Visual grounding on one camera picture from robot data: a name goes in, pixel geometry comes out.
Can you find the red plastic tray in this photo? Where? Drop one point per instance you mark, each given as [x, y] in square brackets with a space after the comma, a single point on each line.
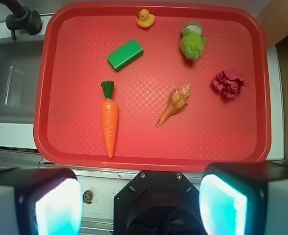
[212, 128]

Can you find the black faucet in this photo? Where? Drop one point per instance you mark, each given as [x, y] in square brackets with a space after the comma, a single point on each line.
[22, 18]

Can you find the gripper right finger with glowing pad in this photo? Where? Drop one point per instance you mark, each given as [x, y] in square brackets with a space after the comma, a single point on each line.
[245, 198]

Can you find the orange plastic conch shell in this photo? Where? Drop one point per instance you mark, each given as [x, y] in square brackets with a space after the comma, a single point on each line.
[177, 102]

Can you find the grey sink basin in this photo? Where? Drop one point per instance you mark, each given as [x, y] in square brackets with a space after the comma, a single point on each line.
[19, 73]

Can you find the green rectangular block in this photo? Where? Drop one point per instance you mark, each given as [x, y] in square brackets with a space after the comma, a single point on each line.
[125, 55]

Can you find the small brown pinecone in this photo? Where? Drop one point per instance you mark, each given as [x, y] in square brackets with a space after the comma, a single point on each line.
[87, 197]

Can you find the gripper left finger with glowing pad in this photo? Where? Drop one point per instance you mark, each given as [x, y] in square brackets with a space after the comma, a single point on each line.
[46, 201]

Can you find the orange toy carrot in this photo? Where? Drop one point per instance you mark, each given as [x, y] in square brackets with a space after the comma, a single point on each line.
[109, 117]

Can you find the crumpled dark red cloth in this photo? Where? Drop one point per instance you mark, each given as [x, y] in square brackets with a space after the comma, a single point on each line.
[229, 83]

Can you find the green plush frog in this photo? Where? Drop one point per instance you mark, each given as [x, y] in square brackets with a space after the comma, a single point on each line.
[192, 43]

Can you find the yellow rubber duck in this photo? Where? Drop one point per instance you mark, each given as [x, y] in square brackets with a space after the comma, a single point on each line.
[145, 19]

